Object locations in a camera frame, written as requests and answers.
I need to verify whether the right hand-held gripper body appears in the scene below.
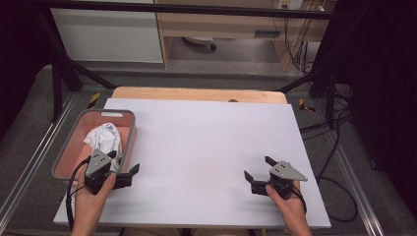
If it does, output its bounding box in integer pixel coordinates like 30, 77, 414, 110
250, 160, 309, 202

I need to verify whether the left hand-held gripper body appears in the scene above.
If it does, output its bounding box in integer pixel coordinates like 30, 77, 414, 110
84, 148, 133, 196

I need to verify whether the white cloth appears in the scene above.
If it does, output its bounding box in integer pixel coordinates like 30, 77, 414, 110
83, 122, 124, 173

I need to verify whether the pink basket with grey rim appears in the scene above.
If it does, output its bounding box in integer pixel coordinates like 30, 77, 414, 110
51, 108, 137, 182

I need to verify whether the person's right hand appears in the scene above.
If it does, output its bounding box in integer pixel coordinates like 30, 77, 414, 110
265, 180, 308, 224

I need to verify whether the person's left hand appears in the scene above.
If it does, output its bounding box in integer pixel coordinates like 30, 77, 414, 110
74, 163, 117, 219

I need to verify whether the yellow and black tape piece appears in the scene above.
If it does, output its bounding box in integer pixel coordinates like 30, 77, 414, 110
298, 97, 317, 113
87, 92, 101, 110

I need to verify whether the black metal stand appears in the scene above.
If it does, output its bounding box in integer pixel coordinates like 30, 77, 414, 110
32, 9, 118, 123
276, 58, 339, 130

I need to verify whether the white cabinet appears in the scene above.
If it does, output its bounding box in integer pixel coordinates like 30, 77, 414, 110
50, 8, 164, 64

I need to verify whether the white chair base with caster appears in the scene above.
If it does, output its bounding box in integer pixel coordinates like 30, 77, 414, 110
182, 36, 218, 52

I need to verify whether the light wooden desk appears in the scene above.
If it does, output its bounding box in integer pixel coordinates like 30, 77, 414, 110
154, 0, 332, 72

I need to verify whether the white power strip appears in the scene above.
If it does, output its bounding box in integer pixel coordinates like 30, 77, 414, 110
276, 0, 305, 11

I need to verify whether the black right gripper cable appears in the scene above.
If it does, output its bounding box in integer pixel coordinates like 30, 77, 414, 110
290, 187, 309, 214

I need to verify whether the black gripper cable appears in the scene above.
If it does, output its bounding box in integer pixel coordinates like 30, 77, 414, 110
65, 155, 92, 232
290, 187, 309, 214

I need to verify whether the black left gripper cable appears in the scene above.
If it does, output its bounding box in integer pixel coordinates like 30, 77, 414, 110
65, 155, 92, 232

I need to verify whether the aluminium floor rail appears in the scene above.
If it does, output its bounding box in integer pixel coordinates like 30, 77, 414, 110
313, 97, 386, 236
0, 92, 79, 225

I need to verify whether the black looped floor cable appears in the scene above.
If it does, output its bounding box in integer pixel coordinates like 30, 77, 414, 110
315, 107, 360, 224

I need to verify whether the hanging black cable bundle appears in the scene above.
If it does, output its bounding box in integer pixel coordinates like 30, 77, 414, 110
283, 9, 314, 75

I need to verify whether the black metal frame bar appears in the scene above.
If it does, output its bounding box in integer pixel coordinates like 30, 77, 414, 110
32, 0, 357, 21

